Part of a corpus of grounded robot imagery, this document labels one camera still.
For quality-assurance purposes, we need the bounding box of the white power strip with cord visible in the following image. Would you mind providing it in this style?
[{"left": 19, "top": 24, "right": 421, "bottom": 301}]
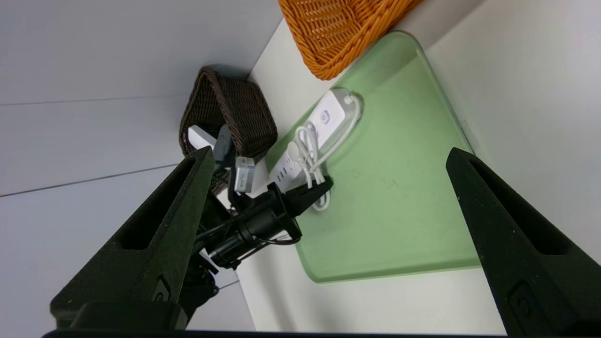
[{"left": 269, "top": 88, "right": 362, "bottom": 212}]

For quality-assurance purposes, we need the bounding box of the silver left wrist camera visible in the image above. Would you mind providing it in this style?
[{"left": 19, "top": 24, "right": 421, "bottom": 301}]
[{"left": 234, "top": 157, "right": 256, "bottom": 193}]

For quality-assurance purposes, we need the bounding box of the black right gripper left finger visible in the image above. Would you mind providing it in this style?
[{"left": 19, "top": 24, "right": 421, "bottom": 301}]
[{"left": 49, "top": 146, "right": 216, "bottom": 331}]

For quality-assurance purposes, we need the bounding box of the orange wicker basket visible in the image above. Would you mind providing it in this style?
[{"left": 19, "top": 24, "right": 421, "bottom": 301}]
[{"left": 278, "top": 0, "right": 423, "bottom": 80}]

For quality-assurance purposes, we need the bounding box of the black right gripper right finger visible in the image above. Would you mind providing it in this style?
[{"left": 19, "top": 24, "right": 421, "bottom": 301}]
[{"left": 445, "top": 147, "right": 601, "bottom": 338}]

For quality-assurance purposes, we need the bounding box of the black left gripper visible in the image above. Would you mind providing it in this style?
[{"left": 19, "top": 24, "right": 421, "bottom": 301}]
[{"left": 263, "top": 176, "right": 335, "bottom": 240}]

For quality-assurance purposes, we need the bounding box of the dark brown wicker basket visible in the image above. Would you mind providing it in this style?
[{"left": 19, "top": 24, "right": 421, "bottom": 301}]
[{"left": 178, "top": 66, "right": 278, "bottom": 195}]

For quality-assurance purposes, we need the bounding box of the white rounded box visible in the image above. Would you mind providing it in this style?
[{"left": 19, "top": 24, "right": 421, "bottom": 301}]
[{"left": 188, "top": 125, "right": 217, "bottom": 151}]

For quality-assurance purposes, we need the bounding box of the light green plastic tray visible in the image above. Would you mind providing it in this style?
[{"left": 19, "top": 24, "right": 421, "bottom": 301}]
[{"left": 263, "top": 31, "right": 482, "bottom": 284}]

